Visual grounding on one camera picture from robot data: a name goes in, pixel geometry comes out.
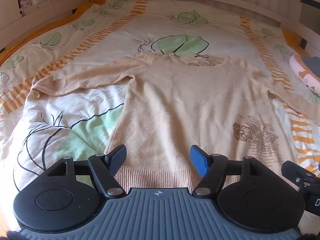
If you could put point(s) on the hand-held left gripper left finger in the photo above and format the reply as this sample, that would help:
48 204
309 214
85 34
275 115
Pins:
117 158

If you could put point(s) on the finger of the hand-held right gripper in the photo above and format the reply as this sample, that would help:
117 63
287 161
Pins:
291 170

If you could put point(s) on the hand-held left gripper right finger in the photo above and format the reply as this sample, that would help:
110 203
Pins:
198 160

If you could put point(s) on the beige knit sweater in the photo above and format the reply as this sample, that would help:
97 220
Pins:
187 105

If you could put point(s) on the pink plush pillow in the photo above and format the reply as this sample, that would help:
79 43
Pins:
300 72

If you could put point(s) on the grey folded cloth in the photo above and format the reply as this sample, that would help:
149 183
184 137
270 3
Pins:
311 65

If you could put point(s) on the leaf print duvet cover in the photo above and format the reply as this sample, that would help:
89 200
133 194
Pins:
150 30

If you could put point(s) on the white shelf unit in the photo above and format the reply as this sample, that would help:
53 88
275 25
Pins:
310 17

